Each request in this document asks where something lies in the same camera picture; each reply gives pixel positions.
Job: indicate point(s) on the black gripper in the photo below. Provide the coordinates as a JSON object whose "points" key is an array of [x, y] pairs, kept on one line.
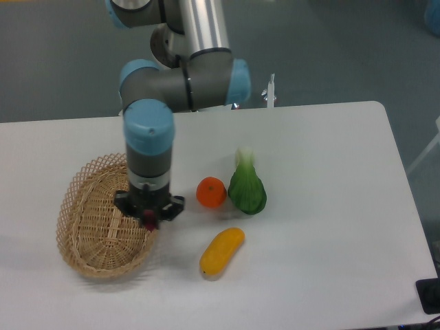
{"points": [[165, 206]]}

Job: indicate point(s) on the purple sweet potato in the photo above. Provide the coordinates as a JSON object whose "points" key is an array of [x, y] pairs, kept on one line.
{"points": [[149, 220]]}

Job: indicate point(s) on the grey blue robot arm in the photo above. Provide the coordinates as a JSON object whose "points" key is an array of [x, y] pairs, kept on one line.
{"points": [[194, 68]]}

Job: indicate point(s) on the woven wicker basket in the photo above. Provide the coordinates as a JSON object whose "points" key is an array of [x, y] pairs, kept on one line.
{"points": [[93, 237]]}

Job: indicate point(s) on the orange fruit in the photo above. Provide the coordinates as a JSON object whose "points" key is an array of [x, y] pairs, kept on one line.
{"points": [[211, 193]]}

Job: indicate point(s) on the yellow mango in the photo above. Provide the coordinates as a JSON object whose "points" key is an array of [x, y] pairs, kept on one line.
{"points": [[220, 251]]}

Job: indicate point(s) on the green bok choy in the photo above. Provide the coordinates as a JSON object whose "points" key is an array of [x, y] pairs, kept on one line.
{"points": [[246, 190]]}

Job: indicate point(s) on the black device at edge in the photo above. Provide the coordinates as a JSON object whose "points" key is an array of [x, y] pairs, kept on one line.
{"points": [[428, 292]]}

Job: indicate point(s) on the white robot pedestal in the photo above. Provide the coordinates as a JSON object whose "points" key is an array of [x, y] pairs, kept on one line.
{"points": [[168, 47]]}

